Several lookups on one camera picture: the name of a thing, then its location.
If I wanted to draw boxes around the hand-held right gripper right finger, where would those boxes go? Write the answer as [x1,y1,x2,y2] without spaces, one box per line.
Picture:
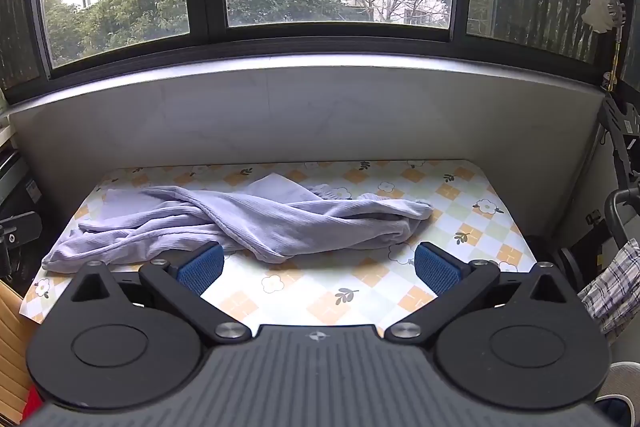
[385,241,571,343]

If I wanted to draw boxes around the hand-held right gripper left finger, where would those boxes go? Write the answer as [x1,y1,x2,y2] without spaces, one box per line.
[67,241,253,343]

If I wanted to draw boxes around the lavender ribbed pants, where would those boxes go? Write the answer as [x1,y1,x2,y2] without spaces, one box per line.
[41,173,435,272]

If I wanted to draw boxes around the floral checkered tablecloth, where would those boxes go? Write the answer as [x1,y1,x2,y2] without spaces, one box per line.
[20,159,538,328]

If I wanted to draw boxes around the plaid cloth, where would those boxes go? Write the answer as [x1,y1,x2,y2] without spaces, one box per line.
[577,237,640,348]

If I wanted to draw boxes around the tan upholstered chair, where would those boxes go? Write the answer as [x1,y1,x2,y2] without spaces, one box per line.
[0,279,41,413]

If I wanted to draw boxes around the red cloth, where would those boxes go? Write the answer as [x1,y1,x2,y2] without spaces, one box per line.
[20,382,51,427]

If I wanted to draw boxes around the grey shoe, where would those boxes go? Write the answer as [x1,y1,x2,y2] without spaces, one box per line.
[595,362,640,427]

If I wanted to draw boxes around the black exercise machine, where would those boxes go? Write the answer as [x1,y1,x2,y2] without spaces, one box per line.
[525,97,640,303]

